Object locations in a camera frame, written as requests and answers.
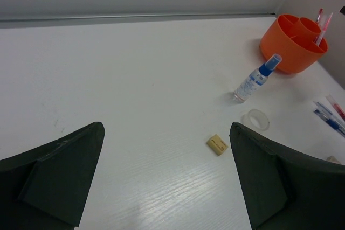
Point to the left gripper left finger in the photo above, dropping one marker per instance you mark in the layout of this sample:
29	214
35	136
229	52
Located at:
47	187

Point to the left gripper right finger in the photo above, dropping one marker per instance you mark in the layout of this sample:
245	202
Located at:
284	188

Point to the red pink barrel pen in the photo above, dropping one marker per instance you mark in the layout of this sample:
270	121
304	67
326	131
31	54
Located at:
324	27

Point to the red gel pen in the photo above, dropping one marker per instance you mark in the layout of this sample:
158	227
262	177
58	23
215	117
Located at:
319	17

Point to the beige staple box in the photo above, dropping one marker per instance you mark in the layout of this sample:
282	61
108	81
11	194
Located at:
333	159

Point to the clear tape roll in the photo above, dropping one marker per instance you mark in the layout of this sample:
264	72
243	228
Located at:
256	120

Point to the tan eraser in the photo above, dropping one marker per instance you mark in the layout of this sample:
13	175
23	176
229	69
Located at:
217	145

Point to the blue clear pen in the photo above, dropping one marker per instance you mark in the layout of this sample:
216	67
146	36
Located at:
328	113

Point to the red clear cap pen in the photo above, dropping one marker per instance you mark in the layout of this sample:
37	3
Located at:
336	106

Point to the blue cap spray bottle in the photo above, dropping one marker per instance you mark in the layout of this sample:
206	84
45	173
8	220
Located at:
256	79

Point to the orange round pen holder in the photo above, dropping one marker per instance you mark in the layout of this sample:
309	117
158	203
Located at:
293	38

